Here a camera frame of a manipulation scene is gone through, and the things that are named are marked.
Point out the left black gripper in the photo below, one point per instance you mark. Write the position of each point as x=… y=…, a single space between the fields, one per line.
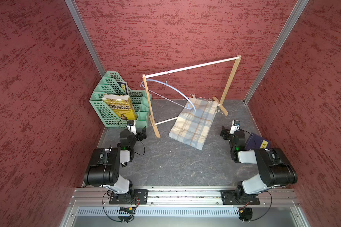
x=141 y=133

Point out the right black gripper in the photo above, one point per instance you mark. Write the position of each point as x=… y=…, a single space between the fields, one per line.
x=226 y=133

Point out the plaid blue beige scarf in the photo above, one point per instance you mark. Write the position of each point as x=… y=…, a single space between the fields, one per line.
x=192 y=126

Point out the light blue clothes hanger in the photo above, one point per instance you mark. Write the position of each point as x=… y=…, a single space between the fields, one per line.
x=173 y=89

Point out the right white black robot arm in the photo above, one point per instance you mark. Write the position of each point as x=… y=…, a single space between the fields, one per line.
x=274 y=168

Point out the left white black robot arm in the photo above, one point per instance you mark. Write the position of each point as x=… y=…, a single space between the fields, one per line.
x=103 y=169

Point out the wooden clothes rack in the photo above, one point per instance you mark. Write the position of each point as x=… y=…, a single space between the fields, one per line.
x=210 y=80

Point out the dark blue book yellow label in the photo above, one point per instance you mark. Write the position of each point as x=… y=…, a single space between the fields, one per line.
x=255 y=142

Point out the dark book in organizer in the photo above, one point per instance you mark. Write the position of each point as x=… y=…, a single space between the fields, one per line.
x=124 y=87

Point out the green plastic file organizer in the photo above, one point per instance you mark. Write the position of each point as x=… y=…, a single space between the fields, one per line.
x=109 y=85

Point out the right corner aluminium profile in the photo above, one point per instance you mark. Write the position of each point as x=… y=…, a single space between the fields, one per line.
x=282 y=37

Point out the corner aluminium profile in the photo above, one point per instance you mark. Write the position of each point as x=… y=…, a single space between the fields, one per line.
x=74 y=10
x=282 y=37

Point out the left corner aluminium profile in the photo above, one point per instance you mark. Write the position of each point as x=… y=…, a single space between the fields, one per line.
x=74 y=10

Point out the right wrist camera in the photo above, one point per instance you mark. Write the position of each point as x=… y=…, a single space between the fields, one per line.
x=235 y=126

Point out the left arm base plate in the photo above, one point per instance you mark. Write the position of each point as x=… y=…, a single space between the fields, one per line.
x=134 y=196

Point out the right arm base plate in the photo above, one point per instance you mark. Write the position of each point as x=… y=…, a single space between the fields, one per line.
x=237 y=197

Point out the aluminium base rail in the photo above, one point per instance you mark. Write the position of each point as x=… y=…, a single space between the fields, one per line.
x=189 y=196

